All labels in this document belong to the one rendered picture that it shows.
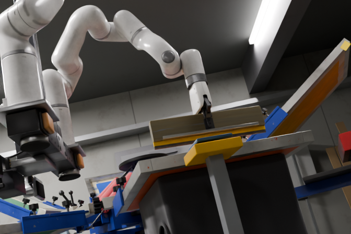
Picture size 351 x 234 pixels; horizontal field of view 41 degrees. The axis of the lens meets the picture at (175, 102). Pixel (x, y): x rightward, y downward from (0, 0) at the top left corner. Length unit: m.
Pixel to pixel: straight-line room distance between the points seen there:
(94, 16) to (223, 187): 0.86
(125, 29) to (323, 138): 4.82
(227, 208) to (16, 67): 0.66
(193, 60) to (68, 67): 0.47
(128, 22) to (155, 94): 4.48
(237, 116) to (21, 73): 0.76
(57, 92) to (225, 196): 0.78
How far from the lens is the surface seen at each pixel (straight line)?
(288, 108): 2.48
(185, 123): 1.61
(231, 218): 1.24
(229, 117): 1.66
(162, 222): 1.57
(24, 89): 1.28
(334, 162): 5.92
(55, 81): 1.75
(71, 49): 1.80
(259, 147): 1.53
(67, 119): 1.72
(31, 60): 1.33
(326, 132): 6.38
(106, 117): 6.18
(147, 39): 1.71
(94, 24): 1.81
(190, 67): 1.68
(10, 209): 2.98
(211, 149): 1.22
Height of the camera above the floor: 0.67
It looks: 19 degrees up
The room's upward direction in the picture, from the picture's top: 14 degrees counter-clockwise
